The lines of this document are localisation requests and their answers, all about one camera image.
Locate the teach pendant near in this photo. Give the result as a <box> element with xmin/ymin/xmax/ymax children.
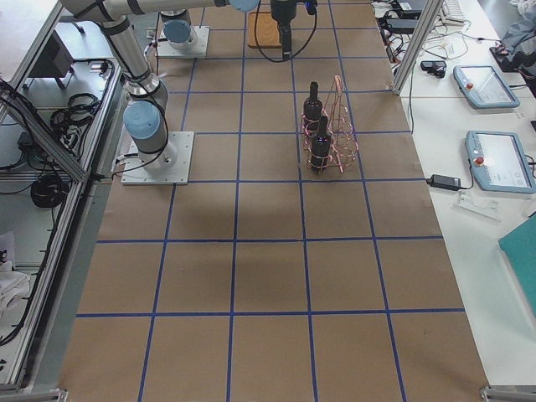
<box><xmin>465</xmin><ymin>131</ymin><xmax>535</xmax><ymax>194</ymax></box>

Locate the wooden tray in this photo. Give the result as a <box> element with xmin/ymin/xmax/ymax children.
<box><xmin>247</xmin><ymin>11</ymin><xmax>281</xmax><ymax>49</ymax></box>

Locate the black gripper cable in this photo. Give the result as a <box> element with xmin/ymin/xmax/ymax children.
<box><xmin>255</xmin><ymin>0</ymin><xmax>319</xmax><ymax>64</ymax></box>

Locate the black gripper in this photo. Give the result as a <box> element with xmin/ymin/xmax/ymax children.
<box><xmin>270</xmin><ymin>0</ymin><xmax>296</xmax><ymax>60</ymax></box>

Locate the aluminium frame post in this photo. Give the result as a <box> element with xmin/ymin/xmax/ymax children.
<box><xmin>391</xmin><ymin>0</ymin><xmax>442</xmax><ymax>95</ymax></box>

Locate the teach pendant far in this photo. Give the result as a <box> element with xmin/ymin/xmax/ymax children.
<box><xmin>452</xmin><ymin>65</ymin><xmax>520</xmax><ymax>109</ymax></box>

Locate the black power adapter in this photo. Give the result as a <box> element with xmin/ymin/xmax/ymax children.
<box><xmin>426</xmin><ymin>174</ymin><xmax>461</xmax><ymax>191</ymax></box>

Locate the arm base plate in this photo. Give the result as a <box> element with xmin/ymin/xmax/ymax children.
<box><xmin>157</xmin><ymin>25</ymin><xmax>210</xmax><ymax>59</ymax></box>
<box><xmin>121</xmin><ymin>131</ymin><xmax>194</xmax><ymax>185</ymax></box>

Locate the black wine bottle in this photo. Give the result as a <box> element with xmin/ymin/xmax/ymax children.
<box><xmin>303</xmin><ymin>81</ymin><xmax>323</xmax><ymax>132</ymax></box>
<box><xmin>310</xmin><ymin>116</ymin><xmax>332</xmax><ymax>172</ymax></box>

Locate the teach pendant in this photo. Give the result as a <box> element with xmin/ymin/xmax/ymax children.
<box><xmin>452</xmin><ymin>65</ymin><xmax>520</xmax><ymax>109</ymax></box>
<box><xmin>465</xmin><ymin>131</ymin><xmax>535</xmax><ymax>194</ymax></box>

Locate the teal box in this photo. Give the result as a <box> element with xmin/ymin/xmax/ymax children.
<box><xmin>498</xmin><ymin>216</ymin><xmax>535</xmax><ymax>298</ymax></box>

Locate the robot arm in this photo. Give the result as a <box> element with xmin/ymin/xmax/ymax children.
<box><xmin>153</xmin><ymin>1</ymin><xmax>298</xmax><ymax>62</ymax></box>
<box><xmin>61</xmin><ymin>1</ymin><xmax>258</xmax><ymax>168</ymax></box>

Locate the copper wire bottle basket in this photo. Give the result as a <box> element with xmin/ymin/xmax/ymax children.
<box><xmin>301</xmin><ymin>75</ymin><xmax>358</xmax><ymax>173</ymax></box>

